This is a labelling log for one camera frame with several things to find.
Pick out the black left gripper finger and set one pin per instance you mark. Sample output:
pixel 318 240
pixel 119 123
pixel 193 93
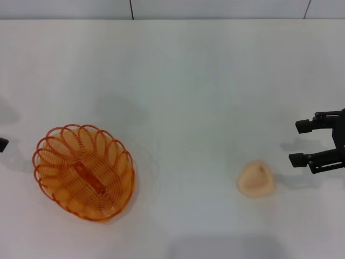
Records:
pixel 3 145

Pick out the cream peach-shaped bun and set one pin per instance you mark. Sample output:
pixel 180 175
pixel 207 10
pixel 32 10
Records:
pixel 254 179

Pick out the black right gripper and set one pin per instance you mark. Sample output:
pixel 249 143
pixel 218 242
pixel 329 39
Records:
pixel 340 129

